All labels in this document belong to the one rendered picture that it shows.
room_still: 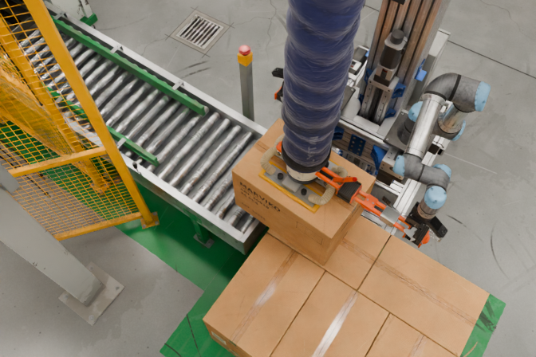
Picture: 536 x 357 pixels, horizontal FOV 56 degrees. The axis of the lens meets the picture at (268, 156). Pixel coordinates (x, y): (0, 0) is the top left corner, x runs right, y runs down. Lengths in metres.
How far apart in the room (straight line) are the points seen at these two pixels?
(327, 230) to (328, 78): 0.90
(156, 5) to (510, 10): 3.19
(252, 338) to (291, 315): 0.23
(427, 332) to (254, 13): 3.05
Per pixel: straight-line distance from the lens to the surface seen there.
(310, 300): 2.83
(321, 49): 1.59
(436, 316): 2.94
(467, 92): 2.19
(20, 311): 3.71
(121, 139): 3.22
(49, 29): 2.09
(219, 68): 4.28
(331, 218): 2.41
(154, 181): 3.09
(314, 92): 1.78
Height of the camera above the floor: 3.28
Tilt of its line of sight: 60 degrees down
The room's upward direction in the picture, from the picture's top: straight up
